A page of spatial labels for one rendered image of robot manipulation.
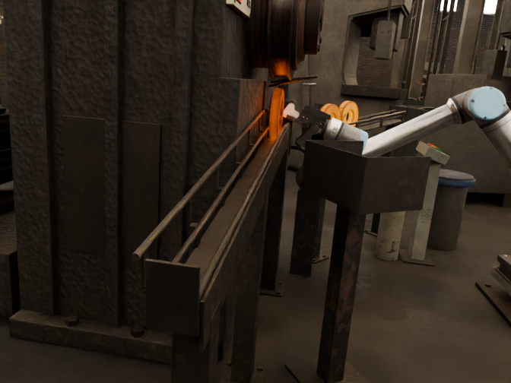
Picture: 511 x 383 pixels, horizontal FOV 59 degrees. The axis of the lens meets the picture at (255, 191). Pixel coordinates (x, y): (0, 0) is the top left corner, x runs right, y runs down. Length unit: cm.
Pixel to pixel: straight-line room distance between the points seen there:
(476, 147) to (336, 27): 162
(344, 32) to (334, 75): 39
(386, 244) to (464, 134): 167
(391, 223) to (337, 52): 233
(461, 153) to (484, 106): 210
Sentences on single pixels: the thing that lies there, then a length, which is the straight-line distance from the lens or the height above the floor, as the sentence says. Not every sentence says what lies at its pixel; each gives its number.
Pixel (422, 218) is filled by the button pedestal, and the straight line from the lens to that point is 248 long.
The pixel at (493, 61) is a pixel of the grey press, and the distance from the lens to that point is 551.
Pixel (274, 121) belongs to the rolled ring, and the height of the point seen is 73.
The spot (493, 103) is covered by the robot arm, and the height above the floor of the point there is 85.
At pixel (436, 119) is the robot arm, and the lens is 196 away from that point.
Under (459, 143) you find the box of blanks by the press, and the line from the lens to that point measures 388.
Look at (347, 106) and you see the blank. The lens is 230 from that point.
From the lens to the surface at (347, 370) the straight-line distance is 155.
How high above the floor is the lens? 88
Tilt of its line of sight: 14 degrees down
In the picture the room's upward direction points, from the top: 4 degrees clockwise
